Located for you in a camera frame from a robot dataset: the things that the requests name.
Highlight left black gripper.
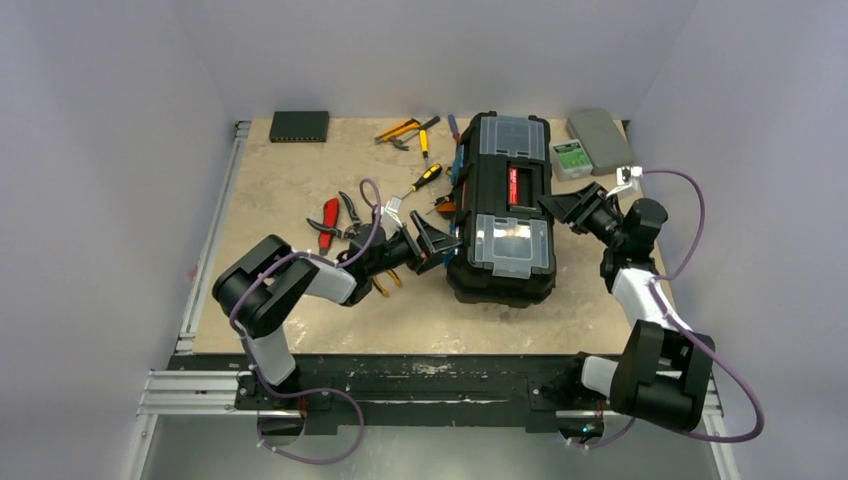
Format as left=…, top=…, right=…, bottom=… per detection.
left=367, top=213, right=461, bottom=278

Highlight black tool box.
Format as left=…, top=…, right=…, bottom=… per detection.
left=445, top=111, right=557, bottom=308

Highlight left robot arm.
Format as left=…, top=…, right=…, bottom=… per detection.
left=212, top=212, right=462, bottom=409

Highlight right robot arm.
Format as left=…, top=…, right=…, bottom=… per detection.
left=538, top=183, right=714, bottom=432

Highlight green labelled small box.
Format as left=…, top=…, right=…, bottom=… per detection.
left=551, top=139, right=593, bottom=182

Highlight yellow black long screwdriver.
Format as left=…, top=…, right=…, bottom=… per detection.
left=391, top=164, right=444, bottom=201

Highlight grey plastic case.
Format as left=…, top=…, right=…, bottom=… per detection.
left=566, top=108, right=636, bottom=176

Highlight yellow screwdriver top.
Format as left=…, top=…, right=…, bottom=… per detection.
left=418, top=129, right=429, bottom=160

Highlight wire brush yellow handle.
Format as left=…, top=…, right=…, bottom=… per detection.
left=426, top=193, right=456, bottom=216

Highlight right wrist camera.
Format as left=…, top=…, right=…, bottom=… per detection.
left=606, top=166, right=643, bottom=198

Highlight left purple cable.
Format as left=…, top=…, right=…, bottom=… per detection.
left=228, top=178, right=386, bottom=466

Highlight red handled cutter pliers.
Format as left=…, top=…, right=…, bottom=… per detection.
left=318, top=197, right=340, bottom=256

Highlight yellow handled pliers top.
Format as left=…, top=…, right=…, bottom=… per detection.
left=374, top=118, right=420, bottom=144

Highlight black network switch box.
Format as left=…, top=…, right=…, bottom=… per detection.
left=268, top=111, right=330, bottom=143

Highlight aluminium frame rail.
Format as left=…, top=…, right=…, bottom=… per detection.
left=135, top=119, right=740, bottom=480

